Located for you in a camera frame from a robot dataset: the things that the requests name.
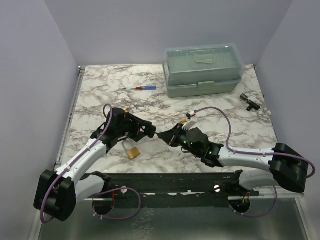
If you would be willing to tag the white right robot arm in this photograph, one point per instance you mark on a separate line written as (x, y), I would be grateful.
(278, 166)

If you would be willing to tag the black T-shaped tool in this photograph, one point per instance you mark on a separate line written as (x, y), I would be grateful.
(251, 105)

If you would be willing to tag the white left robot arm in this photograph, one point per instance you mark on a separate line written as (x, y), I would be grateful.
(58, 191)

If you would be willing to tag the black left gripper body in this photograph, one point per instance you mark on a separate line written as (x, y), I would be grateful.
(131, 128)

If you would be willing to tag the green plastic toolbox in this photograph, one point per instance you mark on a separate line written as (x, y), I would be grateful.
(202, 70)

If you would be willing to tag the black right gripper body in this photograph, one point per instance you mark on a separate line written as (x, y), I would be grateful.
(181, 139)

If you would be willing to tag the black padlock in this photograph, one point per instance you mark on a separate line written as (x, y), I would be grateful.
(150, 131)

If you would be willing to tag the red blue screwdriver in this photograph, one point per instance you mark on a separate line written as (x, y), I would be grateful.
(142, 88)

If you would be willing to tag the brass padlock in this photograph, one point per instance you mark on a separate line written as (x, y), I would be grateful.
(131, 151)

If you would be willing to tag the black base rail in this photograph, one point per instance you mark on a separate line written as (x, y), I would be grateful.
(181, 190)

